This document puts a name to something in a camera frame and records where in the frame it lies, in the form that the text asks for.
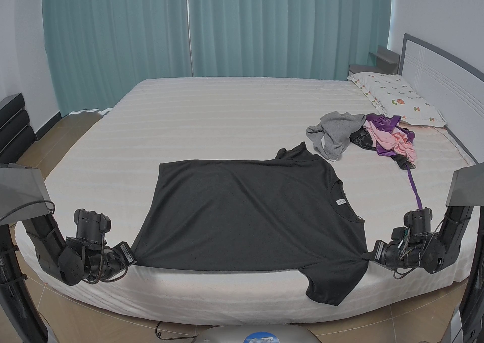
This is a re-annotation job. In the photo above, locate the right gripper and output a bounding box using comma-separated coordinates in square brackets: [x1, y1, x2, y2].
[372, 239, 402, 269]

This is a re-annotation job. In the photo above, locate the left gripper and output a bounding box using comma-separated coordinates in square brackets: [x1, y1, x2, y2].
[102, 241, 136, 272]

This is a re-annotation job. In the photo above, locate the black T-shirt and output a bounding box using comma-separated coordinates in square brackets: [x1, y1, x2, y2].
[130, 142, 370, 306]

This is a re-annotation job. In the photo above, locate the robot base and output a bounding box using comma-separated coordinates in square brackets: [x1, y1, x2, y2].
[197, 324, 315, 343]

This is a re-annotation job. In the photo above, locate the bed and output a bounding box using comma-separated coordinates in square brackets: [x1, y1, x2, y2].
[8, 33, 484, 329]

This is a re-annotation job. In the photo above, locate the pink garment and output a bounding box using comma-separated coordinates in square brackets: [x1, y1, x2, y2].
[365, 120, 417, 164]

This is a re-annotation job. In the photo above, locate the black satin lace garment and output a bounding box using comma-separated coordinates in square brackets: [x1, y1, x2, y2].
[350, 128, 417, 170]

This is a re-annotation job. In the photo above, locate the purple garment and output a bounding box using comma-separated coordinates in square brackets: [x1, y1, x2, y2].
[363, 114, 424, 210]

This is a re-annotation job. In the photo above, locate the grey garment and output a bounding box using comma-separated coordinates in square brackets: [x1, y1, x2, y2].
[306, 111, 368, 163]

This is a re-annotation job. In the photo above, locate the white printed pillow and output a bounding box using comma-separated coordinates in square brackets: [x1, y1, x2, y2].
[347, 72, 448, 129]

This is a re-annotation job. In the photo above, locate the black chest of drawers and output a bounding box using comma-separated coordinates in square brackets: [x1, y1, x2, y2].
[0, 94, 39, 164]

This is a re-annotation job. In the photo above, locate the grey bedside table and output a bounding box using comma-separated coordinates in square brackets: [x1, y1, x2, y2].
[349, 45, 401, 77]

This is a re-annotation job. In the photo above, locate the blue-green curtain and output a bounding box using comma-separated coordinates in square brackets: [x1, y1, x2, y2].
[187, 0, 394, 82]
[42, 0, 190, 116]

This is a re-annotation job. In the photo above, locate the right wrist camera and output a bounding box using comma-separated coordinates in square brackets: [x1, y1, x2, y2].
[391, 226, 411, 246]

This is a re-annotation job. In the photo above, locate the black cable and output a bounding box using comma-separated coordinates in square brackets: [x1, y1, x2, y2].
[154, 320, 202, 343]

